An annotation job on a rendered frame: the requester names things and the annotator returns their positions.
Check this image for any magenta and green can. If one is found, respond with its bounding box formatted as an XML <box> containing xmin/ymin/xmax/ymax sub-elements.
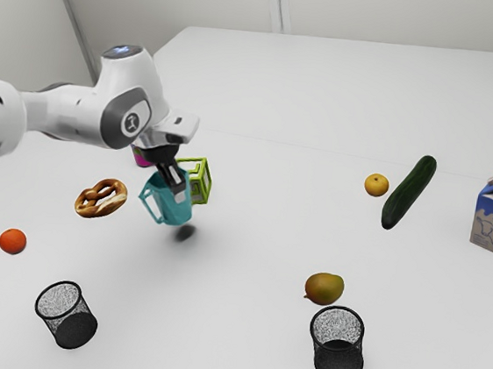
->
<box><xmin>127</xmin><ymin>142</ymin><xmax>158</xmax><ymax>171</ymax></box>

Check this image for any brown pretzel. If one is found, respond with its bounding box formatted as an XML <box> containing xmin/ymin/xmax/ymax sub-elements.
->
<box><xmin>72</xmin><ymin>174</ymin><xmax>131</xmax><ymax>224</ymax></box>

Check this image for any yellow orange fruit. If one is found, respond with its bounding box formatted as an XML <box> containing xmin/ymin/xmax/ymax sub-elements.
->
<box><xmin>362</xmin><ymin>172</ymin><xmax>391</xmax><ymax>199</ymax></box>

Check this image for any black mesh pen holder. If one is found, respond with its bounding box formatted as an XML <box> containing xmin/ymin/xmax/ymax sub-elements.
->
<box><xmin>304</xmin><ymin>303</ymin><xmax>370</xmax><ymax>369</ymax></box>
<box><xmin>31</xmin><ymin>277</ymin><xmax>103</xmax><ymax>353</ymax></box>

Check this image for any dark green cucumber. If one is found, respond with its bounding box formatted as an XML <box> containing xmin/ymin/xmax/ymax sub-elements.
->
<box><xmin>380</xmin><ymin>150</ymin><xmax>439</xmax><ymax>235</ymax></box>

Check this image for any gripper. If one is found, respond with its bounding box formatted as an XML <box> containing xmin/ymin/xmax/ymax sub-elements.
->
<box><xmin>135</xmin><ymin>138</ymin><xmax>192</xmax><ymax>204</ymax></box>

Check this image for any orange tangerine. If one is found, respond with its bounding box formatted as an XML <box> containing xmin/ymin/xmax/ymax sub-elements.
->
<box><xmin>0</xmin><ymin>226</ymin><xmax>29</xmax><ymax>257</ymax></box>

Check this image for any teal faceted mug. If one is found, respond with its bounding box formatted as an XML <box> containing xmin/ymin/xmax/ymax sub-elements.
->
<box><xmin>135</xmin><ymin>163</ymin><xmax>197</xmax><ymax>229</ymax></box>

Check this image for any green red mango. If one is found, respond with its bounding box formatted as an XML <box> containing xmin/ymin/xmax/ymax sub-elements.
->
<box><xmin>302</xmin><ymin>270</ymin><xmax>347</xmax><ymax>309</ymax></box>

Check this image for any green wireframe cube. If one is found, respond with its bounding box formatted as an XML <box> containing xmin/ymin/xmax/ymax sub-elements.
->
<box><xmin>170</xmin><ymin>154</ymin><xmax>216</xmax><ymax>208</ymax></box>

